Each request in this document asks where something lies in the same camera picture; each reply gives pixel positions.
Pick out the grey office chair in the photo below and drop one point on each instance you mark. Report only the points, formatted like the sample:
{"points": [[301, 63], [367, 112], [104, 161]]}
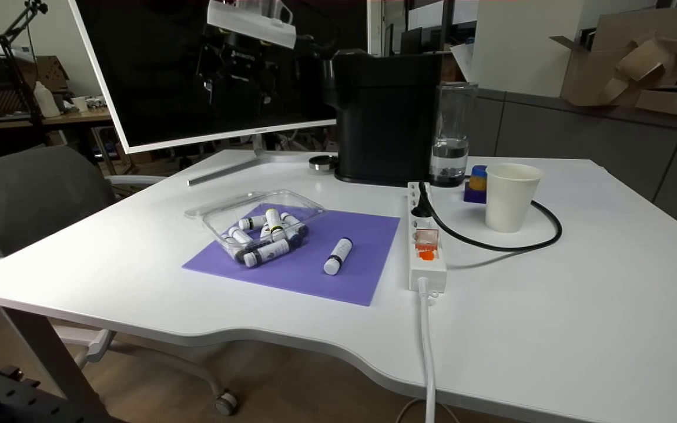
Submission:
{"points": [[27, 194]]}

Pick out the purple mat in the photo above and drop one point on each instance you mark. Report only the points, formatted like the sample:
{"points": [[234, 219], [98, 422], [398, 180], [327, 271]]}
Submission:
{"points": [[350, 235]]}

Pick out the white power strip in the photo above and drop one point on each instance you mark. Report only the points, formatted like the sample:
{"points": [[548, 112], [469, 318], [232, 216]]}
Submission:
{"points": [[428, 270]]}

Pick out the black coffee machine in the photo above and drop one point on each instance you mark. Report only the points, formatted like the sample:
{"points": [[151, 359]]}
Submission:
{"points": [[385, 117]]}

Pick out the blue and yellow block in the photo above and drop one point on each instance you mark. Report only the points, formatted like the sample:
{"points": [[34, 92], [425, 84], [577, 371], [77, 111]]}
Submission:
{"points": [[476, 185]]}

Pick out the white frame monitor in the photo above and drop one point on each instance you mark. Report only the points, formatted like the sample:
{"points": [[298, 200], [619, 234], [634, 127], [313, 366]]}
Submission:
{"points": [[185, 70]]}

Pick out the white plastic bottle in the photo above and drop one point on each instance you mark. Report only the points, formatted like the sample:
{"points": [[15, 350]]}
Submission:
{"points": [[46, 101]]}

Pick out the small white cup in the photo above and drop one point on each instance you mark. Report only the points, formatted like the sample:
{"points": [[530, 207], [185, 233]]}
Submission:
{"points": [[80, 104]]}

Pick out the camera on mount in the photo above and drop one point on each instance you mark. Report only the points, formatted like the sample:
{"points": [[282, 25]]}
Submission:
{"points": [[18, 70]]}

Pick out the white paper cup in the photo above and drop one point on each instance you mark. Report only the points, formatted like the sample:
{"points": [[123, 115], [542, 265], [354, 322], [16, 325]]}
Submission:
{"points": [[509, 200]]}

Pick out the wooden desk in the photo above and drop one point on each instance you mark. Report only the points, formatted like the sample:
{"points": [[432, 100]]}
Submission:
{"points": [[68, 120]]}

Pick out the heap of cardboard boxes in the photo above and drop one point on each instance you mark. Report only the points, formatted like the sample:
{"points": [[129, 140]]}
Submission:
{"points": [[626, 64]]}

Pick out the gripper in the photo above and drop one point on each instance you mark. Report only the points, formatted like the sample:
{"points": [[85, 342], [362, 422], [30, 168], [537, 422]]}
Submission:
{"points": [[247, 57]]}

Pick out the grey cabinet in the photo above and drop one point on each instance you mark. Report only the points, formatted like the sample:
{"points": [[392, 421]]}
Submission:
{"points": [[579, 129]]}

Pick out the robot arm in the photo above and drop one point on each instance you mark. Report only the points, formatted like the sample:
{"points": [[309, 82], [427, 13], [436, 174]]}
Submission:
{"points": [[250, 22]]}

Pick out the clear plastic container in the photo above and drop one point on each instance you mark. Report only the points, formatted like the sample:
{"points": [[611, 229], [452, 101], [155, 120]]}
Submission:
{"points": [[309, 207]]}

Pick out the round metal cup rest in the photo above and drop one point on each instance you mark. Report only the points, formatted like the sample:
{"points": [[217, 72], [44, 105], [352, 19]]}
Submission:
{"points": [[322, 163]]}

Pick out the small white black bottle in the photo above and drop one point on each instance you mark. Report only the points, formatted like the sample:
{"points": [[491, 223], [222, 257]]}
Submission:
{"points": [[252, 222], [268, 252], [274, 223], [338, 256], [240, 235], [295, 224]]}

